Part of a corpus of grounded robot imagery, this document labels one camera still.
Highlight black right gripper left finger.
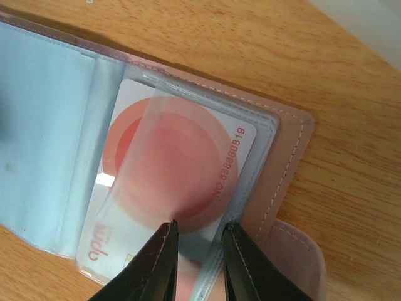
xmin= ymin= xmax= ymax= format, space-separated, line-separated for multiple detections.
xmin=90 ymin=220 xmax=179 ymax=301

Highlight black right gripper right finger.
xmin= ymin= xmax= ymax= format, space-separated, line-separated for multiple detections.
xmin=222 ymin=221 xmax=316 ymax=300

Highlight white red circles card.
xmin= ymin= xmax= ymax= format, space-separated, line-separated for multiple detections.
xmin=76 ymin=79 xmax=256 ymax=283

